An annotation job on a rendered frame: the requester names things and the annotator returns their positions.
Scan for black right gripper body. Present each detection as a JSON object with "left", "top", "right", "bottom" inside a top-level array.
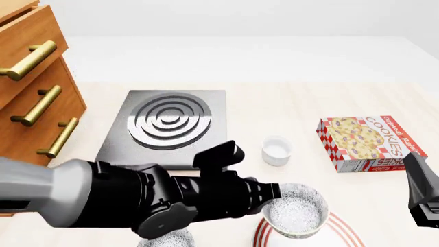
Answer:
[{"left": 408, "top": 196, "right": 439, "bottom": 229}]

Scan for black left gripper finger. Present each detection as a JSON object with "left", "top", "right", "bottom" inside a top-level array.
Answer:
[{"left": 259, "top": 181, "right": 283, "bottom": 207}]

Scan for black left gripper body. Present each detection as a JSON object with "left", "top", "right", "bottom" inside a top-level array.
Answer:
[{"left": 239, "top": 176, "right": 269, "bottom": 216}]

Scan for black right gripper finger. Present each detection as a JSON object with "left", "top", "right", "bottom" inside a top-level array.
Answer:
[{"left": 402, "top": 152, "right": 439, "bottom": 207}]

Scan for patterned black and white bowl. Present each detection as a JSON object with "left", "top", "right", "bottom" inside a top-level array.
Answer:
[
  {"left": 261, "top": 182, "right": 330, "bottom": 240},
  {"left": 137, "top": 227, "right": 197, "bottom": 247}
]

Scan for white plate with red rings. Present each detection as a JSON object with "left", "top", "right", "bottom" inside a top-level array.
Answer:
[{"left": 252, "top": 211, "right": 366, "bottom": 247}]

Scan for flat black stove plate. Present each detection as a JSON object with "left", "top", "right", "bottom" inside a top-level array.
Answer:
[{"left": 95, "top": 89, "right": 228, "bottom": 172}]

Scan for wooden cabinet drawer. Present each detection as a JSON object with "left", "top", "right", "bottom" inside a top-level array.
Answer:
[
  {"left": 0, "top": 4, "right": 69, "bottom": 110},
  {"left": 20, "top": 83, "right": 88, "bottom": 167},
  {"left": 0, "top": 56, "right": 79, "bottom": 165}
]

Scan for wooden cabinet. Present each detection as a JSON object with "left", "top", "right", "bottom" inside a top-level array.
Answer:
[{"left": 0, "top": 0, "right": 88, "bottom": 217}]

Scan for small white ramekin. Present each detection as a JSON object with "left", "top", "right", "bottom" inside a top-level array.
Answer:
[{"left": 261, "top": 134, "right": 294, "bottom": 167}]

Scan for red and white cookie box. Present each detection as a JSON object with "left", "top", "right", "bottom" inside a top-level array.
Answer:
[{"left": 316, "top": 115, "right": 429, "bottom": 174}]

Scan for brass drawer handle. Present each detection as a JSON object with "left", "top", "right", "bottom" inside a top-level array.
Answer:
[
  {"left": 36, "top": 117, "right": 80, "bottom": 159},
  {"left": 0, "top": 39, "right": 58, "bottom": 82},
  {"left": 10, "top": 84, "right": 63, "bottom": 128}
]

